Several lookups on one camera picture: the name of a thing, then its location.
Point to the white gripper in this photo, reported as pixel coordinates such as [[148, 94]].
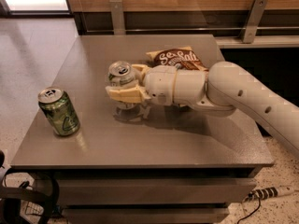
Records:
[[159, 84]]

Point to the white green 7up can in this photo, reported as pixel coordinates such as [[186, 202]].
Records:
[[122, 74]]

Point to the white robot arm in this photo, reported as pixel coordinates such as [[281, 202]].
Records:
[[225, 87]]

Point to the green soda can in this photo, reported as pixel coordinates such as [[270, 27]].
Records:
[[59, 111]]

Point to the brown yellow chip bag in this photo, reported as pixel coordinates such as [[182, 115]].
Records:
[[181, 58]]

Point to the grey upper drawer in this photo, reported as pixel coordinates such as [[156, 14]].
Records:
[[153, 191]]

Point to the grey drawer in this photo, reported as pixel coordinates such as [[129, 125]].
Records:
[[146, 216], [153, 191]]

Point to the grey lower drawer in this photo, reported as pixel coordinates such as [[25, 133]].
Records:
[[146, 216]]

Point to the white power strip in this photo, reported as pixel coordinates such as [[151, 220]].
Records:
[[267, 193]]

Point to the black chair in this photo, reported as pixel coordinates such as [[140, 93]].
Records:
[[11, 197]]

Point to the left metal wall bracket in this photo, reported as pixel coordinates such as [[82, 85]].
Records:
[[117, 16]]

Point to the metal wall bracket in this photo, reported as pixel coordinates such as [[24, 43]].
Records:
[[117, 16], [249, 30]]

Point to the right metal wall bracket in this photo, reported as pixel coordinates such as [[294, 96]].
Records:
[[249, 30]]

